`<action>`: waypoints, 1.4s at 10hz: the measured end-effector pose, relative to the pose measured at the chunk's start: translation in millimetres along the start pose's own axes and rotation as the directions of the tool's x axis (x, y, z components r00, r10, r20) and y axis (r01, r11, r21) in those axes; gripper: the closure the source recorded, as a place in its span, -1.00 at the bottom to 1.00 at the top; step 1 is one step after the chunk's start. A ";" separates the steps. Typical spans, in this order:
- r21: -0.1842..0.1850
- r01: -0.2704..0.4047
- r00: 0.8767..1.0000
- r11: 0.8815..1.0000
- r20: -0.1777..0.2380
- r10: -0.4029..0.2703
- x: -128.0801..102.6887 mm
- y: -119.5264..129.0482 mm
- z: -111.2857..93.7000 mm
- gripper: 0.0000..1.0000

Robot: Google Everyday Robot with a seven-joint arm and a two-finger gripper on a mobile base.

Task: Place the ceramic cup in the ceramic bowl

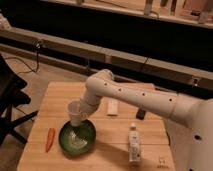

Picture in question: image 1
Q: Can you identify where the white ceramic cup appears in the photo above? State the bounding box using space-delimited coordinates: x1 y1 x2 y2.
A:
67 101 82 127

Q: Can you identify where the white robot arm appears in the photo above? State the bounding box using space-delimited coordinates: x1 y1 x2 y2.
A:
80 69 213 171

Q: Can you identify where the green ceramic bowl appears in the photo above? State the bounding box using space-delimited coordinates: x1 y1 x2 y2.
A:
58 120 96 156

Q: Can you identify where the white rectangular block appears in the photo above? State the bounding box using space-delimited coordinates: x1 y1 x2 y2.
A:
107 99 118 116

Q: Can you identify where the small black object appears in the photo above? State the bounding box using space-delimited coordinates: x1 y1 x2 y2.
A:
136 109 146 120

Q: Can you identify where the white tube bottle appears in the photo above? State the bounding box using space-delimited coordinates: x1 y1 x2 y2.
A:
128 123 141 164

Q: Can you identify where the orange carrot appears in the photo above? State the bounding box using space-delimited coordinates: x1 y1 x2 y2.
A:
45 128 55 152

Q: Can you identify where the black office chair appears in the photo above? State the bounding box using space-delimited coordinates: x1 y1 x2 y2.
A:
0 54 37 145

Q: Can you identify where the long metal rail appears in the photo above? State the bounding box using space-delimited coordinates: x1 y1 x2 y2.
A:
0 28 213 90

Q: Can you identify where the black cable on floor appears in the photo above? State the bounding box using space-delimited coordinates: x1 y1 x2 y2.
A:
3 40 43 75

